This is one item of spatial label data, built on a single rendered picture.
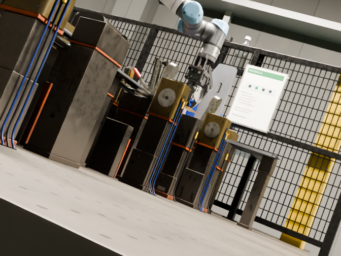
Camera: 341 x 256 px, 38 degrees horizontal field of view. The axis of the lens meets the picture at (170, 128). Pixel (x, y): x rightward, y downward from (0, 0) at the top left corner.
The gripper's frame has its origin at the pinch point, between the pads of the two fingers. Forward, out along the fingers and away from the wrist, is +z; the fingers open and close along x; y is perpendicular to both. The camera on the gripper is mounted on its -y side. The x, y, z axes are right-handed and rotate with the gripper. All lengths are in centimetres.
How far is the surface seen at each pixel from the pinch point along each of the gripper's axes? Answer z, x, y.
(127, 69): -2.5, -20.8, 19.3
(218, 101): -3.4, 13.5, 6.3
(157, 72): -8.6, -19.1, 1.4
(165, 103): 9.5, 13.5, 43.4
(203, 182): 26.5, 19.8, 6.6
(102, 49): 9, 16, 85
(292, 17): -136, -48, -211
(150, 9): -114, -181, -208
